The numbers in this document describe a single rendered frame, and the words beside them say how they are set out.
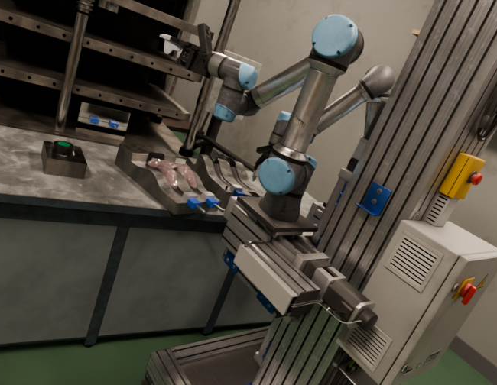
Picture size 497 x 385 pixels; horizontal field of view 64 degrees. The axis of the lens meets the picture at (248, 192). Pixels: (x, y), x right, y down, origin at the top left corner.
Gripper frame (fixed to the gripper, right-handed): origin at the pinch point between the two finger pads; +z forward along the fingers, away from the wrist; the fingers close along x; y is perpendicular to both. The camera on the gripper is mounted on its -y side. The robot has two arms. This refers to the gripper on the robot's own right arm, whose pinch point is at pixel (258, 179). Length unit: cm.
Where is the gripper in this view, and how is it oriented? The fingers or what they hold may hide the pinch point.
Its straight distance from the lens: 195.4
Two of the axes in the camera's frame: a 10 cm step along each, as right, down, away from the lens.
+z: -3.5, 8.9, 3.1
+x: 8.1, 1.2, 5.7
